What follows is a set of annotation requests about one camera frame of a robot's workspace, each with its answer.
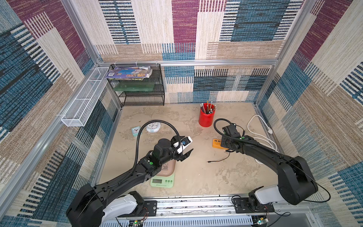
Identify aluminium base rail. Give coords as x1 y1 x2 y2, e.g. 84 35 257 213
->
102 194 323 227

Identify orange power strip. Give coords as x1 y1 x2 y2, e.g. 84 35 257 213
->
212 139 226 150

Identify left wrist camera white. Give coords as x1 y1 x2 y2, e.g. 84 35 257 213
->
171 136 193 153

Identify red pencil cup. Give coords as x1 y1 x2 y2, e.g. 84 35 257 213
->
199 110 215 127

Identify pink panda square bowl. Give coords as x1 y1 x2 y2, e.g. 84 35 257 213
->
157 160 176 177

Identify colourful magazine on shelf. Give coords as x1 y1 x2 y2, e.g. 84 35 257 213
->
105 66 153 80

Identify small teal square clock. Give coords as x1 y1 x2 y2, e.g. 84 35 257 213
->
131 126 140 137

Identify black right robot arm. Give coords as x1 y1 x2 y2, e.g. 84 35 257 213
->
213 118 324 205

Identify pencils in red cup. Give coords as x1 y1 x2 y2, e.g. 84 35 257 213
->
200 101 216 114

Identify round white alarm clock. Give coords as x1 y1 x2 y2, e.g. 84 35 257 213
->
146 122 161 133

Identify white wire wall basket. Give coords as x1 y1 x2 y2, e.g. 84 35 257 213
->
61 67 108 127

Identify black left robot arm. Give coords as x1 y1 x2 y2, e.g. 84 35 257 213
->
66 120 193 227

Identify black usb charging cable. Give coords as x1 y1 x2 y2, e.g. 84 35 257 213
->
207 149 235 164

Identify green electronic kitchen scale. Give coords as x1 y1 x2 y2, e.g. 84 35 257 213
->
150 173 175 188

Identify black wire mesh shelf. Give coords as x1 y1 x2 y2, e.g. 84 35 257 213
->
107 63 165 107

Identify green folder on shelf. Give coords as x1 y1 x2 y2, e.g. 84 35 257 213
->
113 82 155 92

